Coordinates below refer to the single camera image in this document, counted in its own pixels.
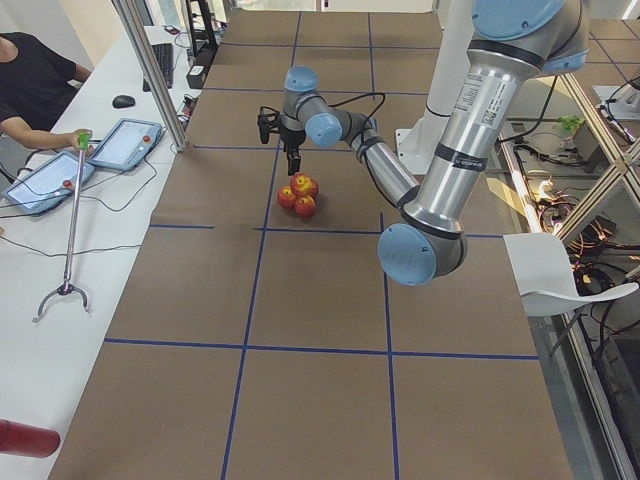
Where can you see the person's hand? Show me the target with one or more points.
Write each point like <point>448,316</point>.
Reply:
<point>73,140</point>

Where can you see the aluminium frame post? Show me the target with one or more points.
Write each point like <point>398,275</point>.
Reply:
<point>132,23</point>

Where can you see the red cylinder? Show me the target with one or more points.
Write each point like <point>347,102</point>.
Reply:
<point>27,440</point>

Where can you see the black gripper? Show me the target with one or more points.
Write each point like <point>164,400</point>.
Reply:
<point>290,140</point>

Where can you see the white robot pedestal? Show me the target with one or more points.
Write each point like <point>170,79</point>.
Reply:
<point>416,146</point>

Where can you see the blue teach pendant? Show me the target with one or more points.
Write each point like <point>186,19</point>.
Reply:
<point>126,145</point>
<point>49,185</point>

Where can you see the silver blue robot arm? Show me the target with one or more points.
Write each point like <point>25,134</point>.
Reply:
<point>511,42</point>

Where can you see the single red yellow apple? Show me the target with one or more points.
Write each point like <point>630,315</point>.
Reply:
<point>301,185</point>

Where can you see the near blue teach pendant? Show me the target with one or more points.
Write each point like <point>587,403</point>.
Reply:
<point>49,185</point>

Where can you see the back right pile apple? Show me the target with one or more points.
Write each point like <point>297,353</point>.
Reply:
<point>286,197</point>

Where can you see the front pile apple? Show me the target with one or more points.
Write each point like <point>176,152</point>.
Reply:
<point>305,206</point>

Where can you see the green handled reacher grabber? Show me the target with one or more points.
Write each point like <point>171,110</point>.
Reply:
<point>67,287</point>

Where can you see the far blue teach pendant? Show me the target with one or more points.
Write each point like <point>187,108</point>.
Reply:
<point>126,145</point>

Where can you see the black keyboard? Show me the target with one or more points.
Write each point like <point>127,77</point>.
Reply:
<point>164,57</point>

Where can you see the pile apple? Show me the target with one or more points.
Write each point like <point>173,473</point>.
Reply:
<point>305,206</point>
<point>313,189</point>
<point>286,197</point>

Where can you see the black computer mouse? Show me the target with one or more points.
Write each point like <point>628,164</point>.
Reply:
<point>123,101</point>

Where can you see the back left pile apple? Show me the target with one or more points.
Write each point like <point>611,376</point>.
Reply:
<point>313,189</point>

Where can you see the white plastic chair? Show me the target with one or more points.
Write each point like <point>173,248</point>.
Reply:
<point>544,276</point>

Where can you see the black computer box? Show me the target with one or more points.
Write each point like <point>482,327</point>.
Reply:
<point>196,77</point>

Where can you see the person in black shirt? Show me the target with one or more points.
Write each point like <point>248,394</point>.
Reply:
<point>36,90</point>

